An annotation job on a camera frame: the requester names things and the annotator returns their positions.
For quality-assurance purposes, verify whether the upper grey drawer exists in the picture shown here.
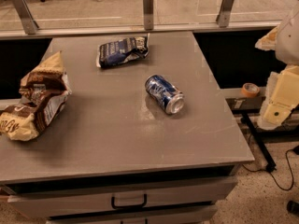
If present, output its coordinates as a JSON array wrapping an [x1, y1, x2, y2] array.
[[8, 176, 237, 217]]

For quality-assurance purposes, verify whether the blue pepsi can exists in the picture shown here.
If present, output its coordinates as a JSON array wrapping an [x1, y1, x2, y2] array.
[[145, 75, 185, 115]]

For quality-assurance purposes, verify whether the brown and cream snack bag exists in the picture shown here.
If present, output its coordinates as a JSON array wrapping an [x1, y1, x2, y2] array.
[[0, 51, 71, 141]]

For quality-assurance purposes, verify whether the black drawer handle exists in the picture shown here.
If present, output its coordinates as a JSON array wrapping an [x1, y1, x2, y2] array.
[[110, 194, 148, 210]]

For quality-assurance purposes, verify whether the lower grey drawer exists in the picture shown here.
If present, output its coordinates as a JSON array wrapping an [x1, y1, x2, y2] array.
[[46, 205, 217, 224]]

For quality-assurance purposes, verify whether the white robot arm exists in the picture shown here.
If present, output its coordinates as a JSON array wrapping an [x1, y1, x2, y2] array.
[[255, 5, 299, 130]]

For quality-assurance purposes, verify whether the right metal railing bracket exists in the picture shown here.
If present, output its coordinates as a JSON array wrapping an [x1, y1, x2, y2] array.
[[216, 0, 235, 28]]

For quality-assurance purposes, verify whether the black floor cable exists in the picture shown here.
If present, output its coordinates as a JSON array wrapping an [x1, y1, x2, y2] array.
[[242, 133, 299, 192]]

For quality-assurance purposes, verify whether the orange tape roll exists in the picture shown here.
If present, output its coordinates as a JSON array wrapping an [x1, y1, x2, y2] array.
[[241, 83, 260, 98]]

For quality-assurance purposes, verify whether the black table leg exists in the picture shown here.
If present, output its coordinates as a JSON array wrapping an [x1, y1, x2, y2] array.
[[241, 112, 276, 173]]

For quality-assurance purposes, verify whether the metal railing bar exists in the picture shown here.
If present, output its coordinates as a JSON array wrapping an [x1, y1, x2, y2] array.
[[0, 20, 280, 40]]

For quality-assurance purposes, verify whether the metal railing bracket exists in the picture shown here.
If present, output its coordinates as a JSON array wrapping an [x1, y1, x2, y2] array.
[[216, 0, 235, 28], [11, 0, 38, 35], [143, 0, 154, 30]]

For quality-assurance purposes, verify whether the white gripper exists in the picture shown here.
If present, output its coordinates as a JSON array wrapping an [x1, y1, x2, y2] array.
[[255, 27, 299, 130]]

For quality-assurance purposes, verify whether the blue crumpled chip bag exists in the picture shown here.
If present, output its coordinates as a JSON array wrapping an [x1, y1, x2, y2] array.
[[96, 36, 149, 68]]

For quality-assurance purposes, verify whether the left metal railing bracket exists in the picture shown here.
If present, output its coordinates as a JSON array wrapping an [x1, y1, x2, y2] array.
[[11, 0, 38, 35]]

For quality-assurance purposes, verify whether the middle metal railing bracket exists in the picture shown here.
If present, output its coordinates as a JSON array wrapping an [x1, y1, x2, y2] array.
[[143, 0, 154, 30]]

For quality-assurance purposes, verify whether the grey drawer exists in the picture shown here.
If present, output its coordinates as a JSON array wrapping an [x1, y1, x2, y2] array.
[[46, 205, 217, 224], [8, 176, 237, 217]]

